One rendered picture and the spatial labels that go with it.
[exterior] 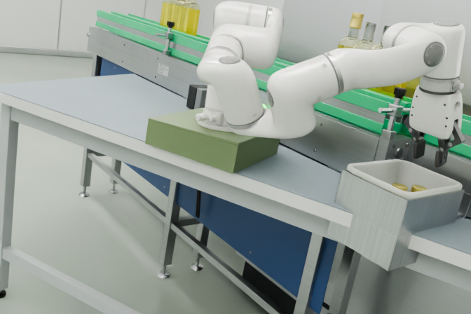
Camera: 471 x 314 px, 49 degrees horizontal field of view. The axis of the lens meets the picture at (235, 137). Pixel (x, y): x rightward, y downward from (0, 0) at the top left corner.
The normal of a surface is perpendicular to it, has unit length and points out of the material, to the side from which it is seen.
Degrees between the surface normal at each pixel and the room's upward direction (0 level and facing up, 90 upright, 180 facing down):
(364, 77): 121
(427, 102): 105
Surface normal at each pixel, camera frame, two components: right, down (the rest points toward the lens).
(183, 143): -0.47, 0.15
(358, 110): -0.78, 0.03
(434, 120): -0.78, 0.32
